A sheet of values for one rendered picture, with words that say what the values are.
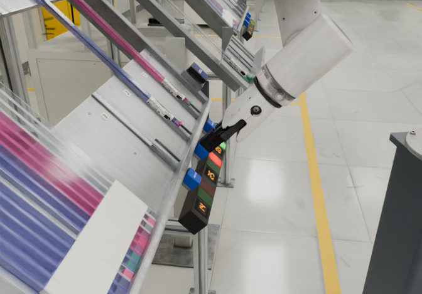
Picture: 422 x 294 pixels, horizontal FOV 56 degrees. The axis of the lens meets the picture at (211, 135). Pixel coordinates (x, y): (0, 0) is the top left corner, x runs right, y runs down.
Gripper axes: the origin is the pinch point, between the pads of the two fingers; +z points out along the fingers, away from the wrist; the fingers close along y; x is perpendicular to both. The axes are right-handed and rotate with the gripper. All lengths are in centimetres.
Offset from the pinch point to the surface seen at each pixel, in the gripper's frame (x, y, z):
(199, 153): -0.1, -1.2, 3.4
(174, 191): 3.0, -20.5, 1.0
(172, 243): -33, 47, 66
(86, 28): 50, 97, 48
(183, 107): 7.6, 9.3, 3.2
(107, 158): 14.0, -22.3, 3.2
